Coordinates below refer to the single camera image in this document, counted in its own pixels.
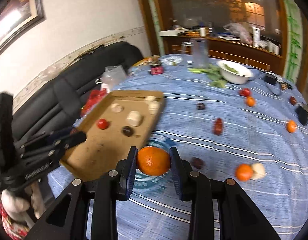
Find dark date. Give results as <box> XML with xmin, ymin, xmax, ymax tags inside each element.
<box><xmin>191</xmin><ymin>158</ymin><xmax>204</xmax><ymax>170</ymax></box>
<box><xmin>197</xmin><ymin>103</ymin><xmax>206</xmax><ymax>110</ymax></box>

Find white yam chunk large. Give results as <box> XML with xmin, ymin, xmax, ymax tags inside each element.
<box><xmin>251</xmin><ymin>163</ymin><xmax>266</xmax><ymax>180</ymax></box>

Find orange tangerine pair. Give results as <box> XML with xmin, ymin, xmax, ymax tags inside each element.
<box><xmin>137</xmin><ymin>146</ymin><xmax>171</xmax><ymax>176</ymax></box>
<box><xmin>235</xmin><ymin>164</ymin><xmax>254</xmax><ymax>181</ymax></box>

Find small white plate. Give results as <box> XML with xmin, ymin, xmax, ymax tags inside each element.
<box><xmin>160</xmin><ymin>55</ymin><xmax>183</xmax><ymax>66</ymax></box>

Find wooden counter cabinet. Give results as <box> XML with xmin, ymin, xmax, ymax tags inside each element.
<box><xmin>138</xmin><ymin>0</ymin><xmax>287</xmax><ymax>74</ymax></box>

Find brown cardboard tray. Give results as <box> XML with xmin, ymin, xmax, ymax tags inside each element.
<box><xmin>60</xmin><ymin>90</ymin><xmax>165</xmax><ymax>181</ymax></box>

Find large red jujube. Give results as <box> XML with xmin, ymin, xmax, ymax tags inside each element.
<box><xmin>214</xmin><ymin>118</ymin><xmax>223</xmax><ymax>135</ymax></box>

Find black sofa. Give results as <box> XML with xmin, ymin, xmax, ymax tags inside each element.
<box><xmin>12</xmin><ymin>41</ymin><xmax>143</xmax><ymax>141</ymax></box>

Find white tall carton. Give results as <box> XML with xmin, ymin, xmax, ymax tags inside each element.
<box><xmin>252</xmin><ymin>27</ymin><xmax>261</xmax><ymax>48</ymax></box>

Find green leafy vegetable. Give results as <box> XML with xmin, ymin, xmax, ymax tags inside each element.
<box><xmin>188</xmin><ymin>64</ymin><xmax>227</xmax><ymax>88</ymax></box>

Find dark plum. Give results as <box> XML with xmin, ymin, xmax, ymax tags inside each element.
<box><xmin>121</xmin><ymin>126</ymin><xmax>134</xmax><ymax>137</ymax></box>

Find beige yam chunk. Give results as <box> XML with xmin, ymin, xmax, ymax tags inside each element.
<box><xmin>126</xmin><ymin>111</ymin><xmax>143</xmax><ymax>127</ymax></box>
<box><xmin>110</xmin><ymin>103</ymin><xmax>124</xmax><ymax>113</ymax></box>

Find red tomato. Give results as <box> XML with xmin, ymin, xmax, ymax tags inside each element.
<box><xmin>239</xmin><ymin>88</ymin><xmax>251</xmax><ymax>97</ymax></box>
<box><xmin>97</xmin><ymin>118</ymin><xmax>110</xmax><ymax>130</ymax></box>

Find far orange tangerine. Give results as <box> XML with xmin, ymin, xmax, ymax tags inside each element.
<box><xmin>245</xmin><ymin>96</ymin><xmax>256</xmax><ymax>107</ymax></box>

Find far dark red jujube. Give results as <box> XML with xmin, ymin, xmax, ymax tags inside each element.
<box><xmin>289</xmin><ymin>96</ymin><xmax>296</xmax><ymax>105</ymax></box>

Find right edge orange tangerine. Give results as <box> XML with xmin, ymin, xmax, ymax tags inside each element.
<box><xmin>286</xmin><ymin>120</ymin><xmax>297</xmax><ymax>133</ymax></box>

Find blue plaid tablecloth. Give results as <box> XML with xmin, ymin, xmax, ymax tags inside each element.
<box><xmin>47</xmin><ymin>54</ymin><xmax>308</xmax><ymax>240</ymax></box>

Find plastic bag on counter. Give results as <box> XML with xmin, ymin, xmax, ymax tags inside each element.
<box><xmin>223</xmin><ymin>23</ymin><xmax>253</xmax><ymax>45</ymax></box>

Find white bowl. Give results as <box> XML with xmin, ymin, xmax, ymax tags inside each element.
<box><xmin>217</xmin><ymin>60</ymin><xmax>254</xmax><ymax>85</ymax></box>

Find pink black small box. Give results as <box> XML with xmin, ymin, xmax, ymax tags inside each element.
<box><xmin>150</xmin><ymin>66</ymin><xmax>164</xmax><ymax>75</ymax></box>

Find clear plastic pitcher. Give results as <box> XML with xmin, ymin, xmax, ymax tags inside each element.
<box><xmin>181</xmin><ymin>38</ymin><xmax>209</xmax><ymax>69</ymax></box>

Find black box on table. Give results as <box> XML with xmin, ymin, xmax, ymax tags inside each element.
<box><xmin>295</xmin><ymin>103</ymin><xmax>308</xmax><ymax>126</ymax></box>

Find black power adapter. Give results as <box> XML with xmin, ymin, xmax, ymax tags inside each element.
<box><xmin>263</xmin><ymin>72</ymin><xmax>277</xmax><ymax>86</ymax></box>

